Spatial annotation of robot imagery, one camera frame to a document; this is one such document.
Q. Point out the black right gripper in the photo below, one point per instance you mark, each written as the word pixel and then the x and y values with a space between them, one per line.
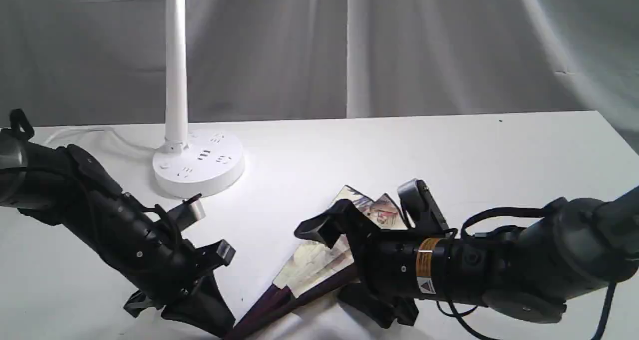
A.
pixel 394 267

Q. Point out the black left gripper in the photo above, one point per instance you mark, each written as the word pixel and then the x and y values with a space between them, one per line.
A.
pixel 148 249

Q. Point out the painted paper folding fan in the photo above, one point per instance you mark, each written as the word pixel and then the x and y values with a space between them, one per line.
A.
pixel 314 269

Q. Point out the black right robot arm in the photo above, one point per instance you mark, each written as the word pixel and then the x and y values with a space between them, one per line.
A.
pixel 524 263

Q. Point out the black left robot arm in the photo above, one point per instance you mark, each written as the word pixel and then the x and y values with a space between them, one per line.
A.
pixel 67 186

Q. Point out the white desk lamp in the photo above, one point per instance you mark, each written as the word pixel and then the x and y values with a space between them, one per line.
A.
pixel 190 162

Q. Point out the grey backdrop curtain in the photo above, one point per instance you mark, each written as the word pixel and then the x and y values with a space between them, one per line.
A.
pixel 90 62

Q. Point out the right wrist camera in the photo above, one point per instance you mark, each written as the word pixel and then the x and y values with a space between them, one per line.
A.
pixel 418 204

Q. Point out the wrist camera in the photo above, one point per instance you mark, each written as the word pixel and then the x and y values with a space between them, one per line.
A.
pixel 418 204
pixel 188 213

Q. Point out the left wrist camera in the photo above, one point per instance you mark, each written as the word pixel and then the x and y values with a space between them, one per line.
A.
pixel 188 213

